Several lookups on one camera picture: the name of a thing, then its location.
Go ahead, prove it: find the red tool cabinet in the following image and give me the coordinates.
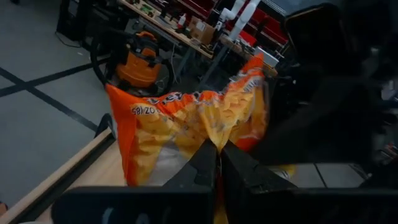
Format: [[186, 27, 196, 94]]
[[177, 0, 290, 46]]

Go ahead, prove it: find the orange shop vacuum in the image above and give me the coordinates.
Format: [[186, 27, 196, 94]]
[[114, 30, 164, 90]]

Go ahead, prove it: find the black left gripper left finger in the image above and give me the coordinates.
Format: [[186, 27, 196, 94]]
[[51, 138, 218, 224]]

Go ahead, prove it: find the orange Maruchan noodle packet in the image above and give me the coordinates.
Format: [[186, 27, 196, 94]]
[[104, 52, 271, 224]]

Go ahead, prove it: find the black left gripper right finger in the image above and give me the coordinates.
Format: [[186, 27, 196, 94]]
[[220, 139, 398, 224]]

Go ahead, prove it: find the white flat box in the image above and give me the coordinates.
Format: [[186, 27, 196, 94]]
[[254, 46, 280, 68]]

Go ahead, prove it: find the brown cardboard box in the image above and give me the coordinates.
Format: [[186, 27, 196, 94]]
[[189, 17, 216, 45]]

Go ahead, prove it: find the black equipment case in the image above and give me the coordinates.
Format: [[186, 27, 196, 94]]
[[57, 0, 94, 41]]

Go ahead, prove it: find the wooden workbench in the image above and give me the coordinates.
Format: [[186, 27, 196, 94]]
[[118, 0, 280, 78]]

